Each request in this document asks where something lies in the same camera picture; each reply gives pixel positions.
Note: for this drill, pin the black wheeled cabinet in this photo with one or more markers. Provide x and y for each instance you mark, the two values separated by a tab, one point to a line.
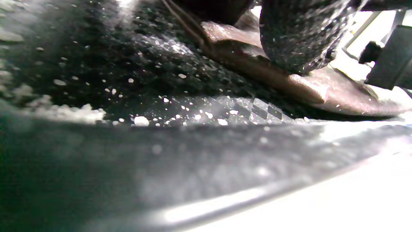
392	61

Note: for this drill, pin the black plastic tray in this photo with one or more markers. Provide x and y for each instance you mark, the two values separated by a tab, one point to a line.
96	161

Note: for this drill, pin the person's left hand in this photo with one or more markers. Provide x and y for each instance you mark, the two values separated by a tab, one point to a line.
302	35

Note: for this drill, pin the brown leather bag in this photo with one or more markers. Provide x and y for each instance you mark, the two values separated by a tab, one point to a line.
244	54

